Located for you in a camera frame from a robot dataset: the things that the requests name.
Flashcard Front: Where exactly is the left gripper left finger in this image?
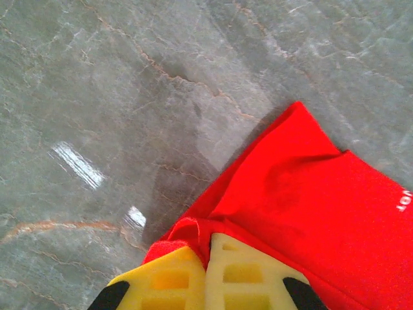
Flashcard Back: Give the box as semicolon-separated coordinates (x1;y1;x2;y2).
87;245;207;310

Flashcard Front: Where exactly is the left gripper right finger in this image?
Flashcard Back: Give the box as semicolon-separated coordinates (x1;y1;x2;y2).
205;232;328;310

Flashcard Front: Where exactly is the red printed t-shirt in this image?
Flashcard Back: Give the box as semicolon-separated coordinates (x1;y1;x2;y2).
141;101;413;310

